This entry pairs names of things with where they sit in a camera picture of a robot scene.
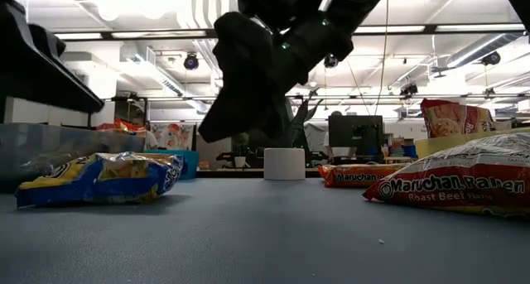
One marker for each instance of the orange chicken noodle pack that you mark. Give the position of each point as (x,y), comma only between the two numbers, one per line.
(364,177)

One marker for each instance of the black rig beam with lights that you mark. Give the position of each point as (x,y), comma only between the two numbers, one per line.
(430,28)

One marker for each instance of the blue soy sauce noodle pack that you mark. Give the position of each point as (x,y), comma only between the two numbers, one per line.
(124,180)

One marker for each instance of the small potted background plant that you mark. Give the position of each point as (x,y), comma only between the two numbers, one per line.
(240,141)

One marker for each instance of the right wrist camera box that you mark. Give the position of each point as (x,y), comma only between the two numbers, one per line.
(265,0)

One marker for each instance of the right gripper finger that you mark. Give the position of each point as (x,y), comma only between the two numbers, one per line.
(240,68)
(275,118)

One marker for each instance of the black monitor back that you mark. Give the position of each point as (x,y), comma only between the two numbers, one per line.
(356,135)

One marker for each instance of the red roast beef noodle pack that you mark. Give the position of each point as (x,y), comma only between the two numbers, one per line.
(451,118)
(455,184)

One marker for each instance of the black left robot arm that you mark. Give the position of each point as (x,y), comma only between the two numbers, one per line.
(33,77)

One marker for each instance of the yellow-green plastic bin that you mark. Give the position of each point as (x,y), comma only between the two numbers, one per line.
(439,145)

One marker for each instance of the blue storage container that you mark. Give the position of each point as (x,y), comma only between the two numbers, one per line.
(412,150)

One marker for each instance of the floral patterned board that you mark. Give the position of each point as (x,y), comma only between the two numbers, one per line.
(174,136)

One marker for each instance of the blue-grey table mat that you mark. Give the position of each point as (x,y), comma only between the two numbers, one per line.
(265,242)

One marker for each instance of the black overhead camera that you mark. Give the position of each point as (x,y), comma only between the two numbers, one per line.
(491,58)
(191,61)
(409,89)
(331,61)

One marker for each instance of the snake plant in white pot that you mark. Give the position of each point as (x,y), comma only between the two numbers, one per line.
(284,164)

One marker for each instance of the grey translucent plastic bin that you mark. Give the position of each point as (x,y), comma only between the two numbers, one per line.
(62,139)

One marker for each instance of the person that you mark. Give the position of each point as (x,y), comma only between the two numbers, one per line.
(147,141)

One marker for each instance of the teal plastic bin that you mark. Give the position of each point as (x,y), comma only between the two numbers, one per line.
(190,166)

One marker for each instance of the silver ceiling air duct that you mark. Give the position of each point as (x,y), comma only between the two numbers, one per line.
(476,50)

